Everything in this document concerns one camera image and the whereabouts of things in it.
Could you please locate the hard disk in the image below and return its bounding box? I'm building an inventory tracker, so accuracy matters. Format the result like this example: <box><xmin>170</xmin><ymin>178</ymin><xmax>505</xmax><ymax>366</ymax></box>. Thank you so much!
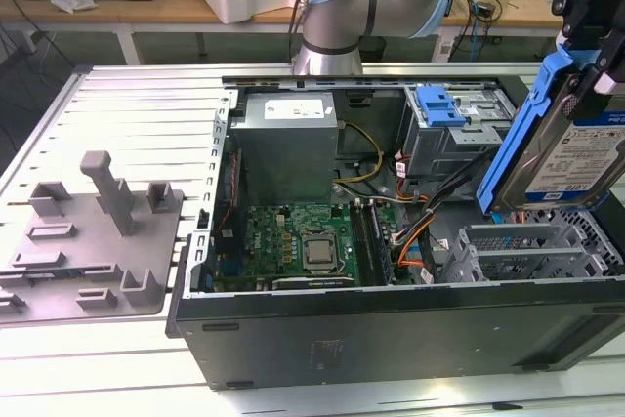
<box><xmin>476</xmin><ymin>43</ymin><xmax>625</xmax><ymax>216</ymax></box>

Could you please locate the metal disk bay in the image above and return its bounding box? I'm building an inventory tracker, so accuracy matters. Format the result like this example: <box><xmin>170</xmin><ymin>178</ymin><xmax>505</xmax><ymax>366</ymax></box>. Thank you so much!
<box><xmin>451</xmin><ymin>221</ymin><xmax>611</xmax><ymax>284</ymax></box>

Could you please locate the blue plastic latch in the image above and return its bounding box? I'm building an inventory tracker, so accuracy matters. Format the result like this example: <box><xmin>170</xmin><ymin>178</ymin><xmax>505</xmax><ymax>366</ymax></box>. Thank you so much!
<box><xmin>414</xmin><ymin>86</ymin><xmax>474</xmax><ymax>131</ymax></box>

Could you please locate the metal drive cage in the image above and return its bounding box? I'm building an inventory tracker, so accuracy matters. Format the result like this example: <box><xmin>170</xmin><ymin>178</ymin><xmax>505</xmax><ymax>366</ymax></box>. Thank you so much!
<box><xmin>399</xmin><ymin>84</ymin><xmax>519</xmax><ymax>203</ymax></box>

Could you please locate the blue RAM stick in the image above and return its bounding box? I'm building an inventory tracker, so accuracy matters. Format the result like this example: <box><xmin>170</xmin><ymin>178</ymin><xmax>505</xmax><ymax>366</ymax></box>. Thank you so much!
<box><xmin>368</xmin><ymin>200</ymin><xmax>396</xmax><ymax>287</ymax></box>

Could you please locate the black RAM slot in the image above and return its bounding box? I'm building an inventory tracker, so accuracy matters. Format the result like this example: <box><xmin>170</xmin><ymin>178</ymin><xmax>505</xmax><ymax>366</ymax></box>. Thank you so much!
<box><xmin>358</xmin><ymin>201</ymin><xmax>381</xmax><ymax>287</ymax></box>
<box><xmin>351</xmin><ymin>201</ymin><xmax>373</xmax><ymax>287</ymax></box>

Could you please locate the grey power supply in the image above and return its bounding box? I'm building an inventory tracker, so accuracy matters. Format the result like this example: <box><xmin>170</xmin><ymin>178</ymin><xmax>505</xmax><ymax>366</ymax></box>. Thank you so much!
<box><xmin>229</xmin><ymin>92</ymin><xmax>342</xmax><ymax>206</ymax></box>

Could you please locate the CPU socket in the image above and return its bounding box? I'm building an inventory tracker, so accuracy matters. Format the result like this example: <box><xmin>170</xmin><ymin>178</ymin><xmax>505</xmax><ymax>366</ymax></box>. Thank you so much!
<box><xmin>297</xmin><ymin>229</ymin><xmax>347</xmax><ymax>276</ymax></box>

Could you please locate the silver CPU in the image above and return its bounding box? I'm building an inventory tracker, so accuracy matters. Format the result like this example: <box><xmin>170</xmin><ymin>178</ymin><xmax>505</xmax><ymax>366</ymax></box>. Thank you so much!
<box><xmin>305</xmin><ymin>239</ymin><xmax>337</xmax><ymax>267</ymax></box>

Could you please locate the black PC case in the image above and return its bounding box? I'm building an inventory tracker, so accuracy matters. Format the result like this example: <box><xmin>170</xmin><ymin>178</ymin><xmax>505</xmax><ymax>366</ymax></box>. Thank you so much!
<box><xmin>165</xmin><ymin>73</ymin><xmax>625</xmax><ymax>392</ymax></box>

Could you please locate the green motherboard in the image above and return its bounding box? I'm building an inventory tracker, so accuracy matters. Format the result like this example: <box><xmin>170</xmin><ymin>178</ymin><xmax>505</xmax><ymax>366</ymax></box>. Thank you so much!
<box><xmin>214</xmin><ymin>199</ymin><xmax>397</xmax><ymax>291</ymax></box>

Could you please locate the black graphics card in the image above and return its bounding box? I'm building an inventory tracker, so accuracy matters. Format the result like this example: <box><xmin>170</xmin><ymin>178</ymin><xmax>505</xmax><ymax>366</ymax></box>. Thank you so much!
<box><xmin>271</xmin><ymin>275</ymin><xmax>358</xmax><ymax>291</ymax></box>

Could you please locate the crumpled white cloth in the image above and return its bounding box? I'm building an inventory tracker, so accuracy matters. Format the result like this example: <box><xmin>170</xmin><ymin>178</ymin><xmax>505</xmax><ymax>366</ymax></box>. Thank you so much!
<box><xmin>50</xmin><ymin>0</ymin><xmax>98</xmax><ymax>15</ymax></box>

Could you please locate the grey parts rack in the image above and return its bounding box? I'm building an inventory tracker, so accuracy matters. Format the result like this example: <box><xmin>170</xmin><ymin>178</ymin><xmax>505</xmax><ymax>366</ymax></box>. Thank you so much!
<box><xmin>0</xmin><ymin>149</ymin><xmax>186</xmax><ymax>325</ymax></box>

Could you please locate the black cable bundle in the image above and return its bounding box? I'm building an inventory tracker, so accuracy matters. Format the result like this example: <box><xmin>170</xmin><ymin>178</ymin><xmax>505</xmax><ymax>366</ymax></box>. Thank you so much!
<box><xmin>390</xmin><ymin>152</ymin><xmax>494</xmax><ymax>248</ymax></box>

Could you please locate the yellow black wire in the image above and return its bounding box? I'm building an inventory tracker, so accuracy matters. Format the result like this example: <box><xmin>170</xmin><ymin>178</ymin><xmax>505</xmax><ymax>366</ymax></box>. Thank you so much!
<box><xmin>335</xmin><ymin>121</ymin><xmax>385</xmax><ymax>193</ymax></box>

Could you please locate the orange yellow wire bundle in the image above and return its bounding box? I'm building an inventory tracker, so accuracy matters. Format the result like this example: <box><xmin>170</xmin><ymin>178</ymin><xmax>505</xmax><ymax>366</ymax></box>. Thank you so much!
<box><xmin>396</xmin><ymin>214</ymin><xmax>434</xmax><ymax>270</ymax></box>

